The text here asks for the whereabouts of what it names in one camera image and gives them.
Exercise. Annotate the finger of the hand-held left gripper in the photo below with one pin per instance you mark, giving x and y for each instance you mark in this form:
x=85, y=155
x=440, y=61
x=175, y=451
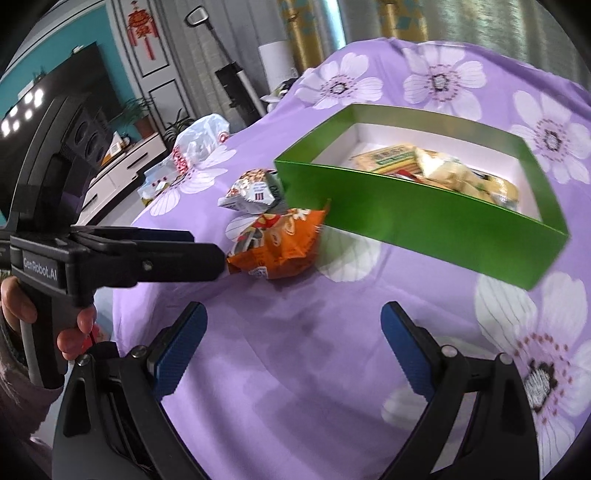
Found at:
x=175, y=263
x=161, y=235

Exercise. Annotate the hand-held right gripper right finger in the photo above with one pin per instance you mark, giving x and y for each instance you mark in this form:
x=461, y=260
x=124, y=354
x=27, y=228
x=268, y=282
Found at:
x=406, y=350

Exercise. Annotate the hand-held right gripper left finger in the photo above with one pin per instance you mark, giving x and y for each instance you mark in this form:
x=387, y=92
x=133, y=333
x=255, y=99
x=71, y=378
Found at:
x=180, y=350

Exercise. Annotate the white peanut print packet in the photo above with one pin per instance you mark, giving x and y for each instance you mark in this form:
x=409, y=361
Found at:
x=249, y=189

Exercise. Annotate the orange snack packet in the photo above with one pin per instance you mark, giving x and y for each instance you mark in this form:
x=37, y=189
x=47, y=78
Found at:
x=281, y=244

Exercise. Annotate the green cardboard box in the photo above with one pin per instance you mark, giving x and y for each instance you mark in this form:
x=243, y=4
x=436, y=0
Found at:
x=415, y=221

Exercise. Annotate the clear red striped packet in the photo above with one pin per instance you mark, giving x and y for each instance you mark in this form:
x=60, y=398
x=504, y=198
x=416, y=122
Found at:
x=406, y=174

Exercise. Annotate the yellow snack packet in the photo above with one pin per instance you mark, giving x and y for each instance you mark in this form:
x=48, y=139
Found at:
x=438, y=168

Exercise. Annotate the pale corn print packet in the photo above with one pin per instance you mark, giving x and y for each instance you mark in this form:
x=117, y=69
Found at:
x=498, y=189

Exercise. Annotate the yellow green cracker packet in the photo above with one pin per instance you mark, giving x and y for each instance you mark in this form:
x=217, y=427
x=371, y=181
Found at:
x=383, y=159

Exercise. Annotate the person's left forearm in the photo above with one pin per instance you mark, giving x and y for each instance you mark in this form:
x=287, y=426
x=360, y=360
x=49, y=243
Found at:
x=23, y=401

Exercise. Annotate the person's left hand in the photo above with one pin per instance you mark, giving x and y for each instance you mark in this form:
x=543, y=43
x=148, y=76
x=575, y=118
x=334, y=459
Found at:
x=18, y=304

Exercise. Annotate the white television stand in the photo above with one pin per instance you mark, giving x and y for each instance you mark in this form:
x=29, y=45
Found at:
x=134, y=157

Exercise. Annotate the black speaker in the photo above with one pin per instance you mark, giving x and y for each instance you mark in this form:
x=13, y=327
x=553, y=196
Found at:
x=90, y=138

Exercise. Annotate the white plastic bag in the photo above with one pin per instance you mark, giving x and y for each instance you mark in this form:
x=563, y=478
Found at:
x=203, y=138

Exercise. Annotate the purple floral cloth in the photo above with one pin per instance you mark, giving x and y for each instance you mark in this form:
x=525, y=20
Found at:
x=300, y=323

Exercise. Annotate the green potted plant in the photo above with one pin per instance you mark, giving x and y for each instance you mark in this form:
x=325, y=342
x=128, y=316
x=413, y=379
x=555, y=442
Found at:
x=138, y=113
x=178, y=124

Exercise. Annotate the black television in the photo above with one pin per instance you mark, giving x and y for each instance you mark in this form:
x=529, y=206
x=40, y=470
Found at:
x=92, y=78

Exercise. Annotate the black upright vacuum cleaner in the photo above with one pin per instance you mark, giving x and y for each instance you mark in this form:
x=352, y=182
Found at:
x=235, y=87

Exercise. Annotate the grey curtain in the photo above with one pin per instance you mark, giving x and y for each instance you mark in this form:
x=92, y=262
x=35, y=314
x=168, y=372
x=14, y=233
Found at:
x=485, y=18
x=207, y=55

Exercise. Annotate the white appliance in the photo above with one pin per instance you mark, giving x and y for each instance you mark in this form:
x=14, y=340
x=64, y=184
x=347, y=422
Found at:
x=277, y=64

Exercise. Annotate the gold patterned curtain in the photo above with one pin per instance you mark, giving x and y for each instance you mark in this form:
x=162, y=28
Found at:
x=401, y=18
x=304, y=32

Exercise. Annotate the red knot wall ornament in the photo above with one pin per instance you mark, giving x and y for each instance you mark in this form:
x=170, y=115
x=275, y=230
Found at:
x=142, y=27

